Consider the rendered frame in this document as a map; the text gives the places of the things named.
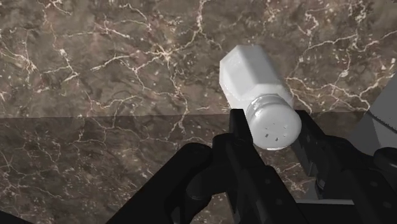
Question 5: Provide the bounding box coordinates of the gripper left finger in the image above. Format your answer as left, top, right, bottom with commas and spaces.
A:
105, 108, 268, 224

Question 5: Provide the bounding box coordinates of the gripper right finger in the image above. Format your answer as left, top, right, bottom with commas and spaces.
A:
291, 109, 397, 224

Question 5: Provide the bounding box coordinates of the white salt shaker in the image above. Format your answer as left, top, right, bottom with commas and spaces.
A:
218, 44, 303, 151

